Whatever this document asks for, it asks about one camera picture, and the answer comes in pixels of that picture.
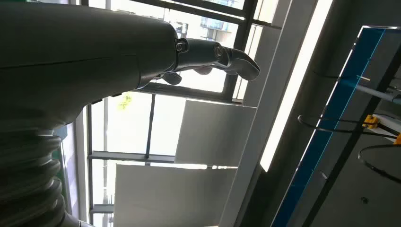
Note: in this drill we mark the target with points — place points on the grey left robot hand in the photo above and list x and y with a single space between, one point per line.
69 59

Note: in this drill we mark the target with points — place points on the small white flat panel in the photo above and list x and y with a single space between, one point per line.
216 131

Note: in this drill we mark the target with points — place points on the large white flat panel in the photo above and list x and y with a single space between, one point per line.
172 197

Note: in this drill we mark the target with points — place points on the white slanted beam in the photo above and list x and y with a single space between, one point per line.
266 109

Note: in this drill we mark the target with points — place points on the long bright light strip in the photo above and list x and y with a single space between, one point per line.
294 84

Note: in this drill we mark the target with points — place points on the blue edge strip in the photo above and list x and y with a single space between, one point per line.
329 125

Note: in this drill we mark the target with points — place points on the black diagonal bar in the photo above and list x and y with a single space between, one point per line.
351 147

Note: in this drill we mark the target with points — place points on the white tube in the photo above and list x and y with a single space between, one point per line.
376 93

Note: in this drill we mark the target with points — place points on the small dark round screw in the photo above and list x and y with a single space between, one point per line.
364 200

